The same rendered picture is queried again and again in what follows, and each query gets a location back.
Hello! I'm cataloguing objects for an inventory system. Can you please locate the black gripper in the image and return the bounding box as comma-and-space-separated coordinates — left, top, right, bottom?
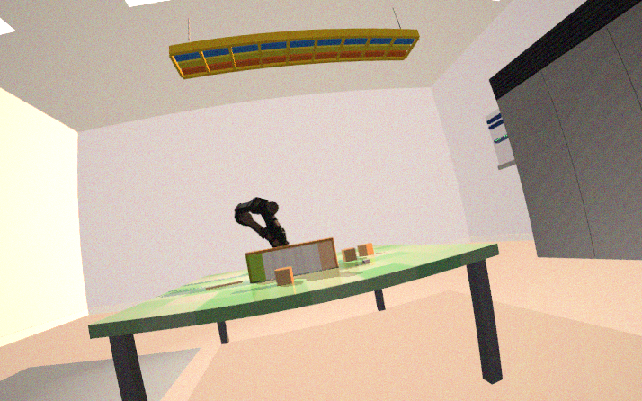
265, 217, 287, 245

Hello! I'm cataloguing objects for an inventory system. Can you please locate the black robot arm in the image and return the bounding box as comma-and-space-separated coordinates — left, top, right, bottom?
235, 197, 283, 248

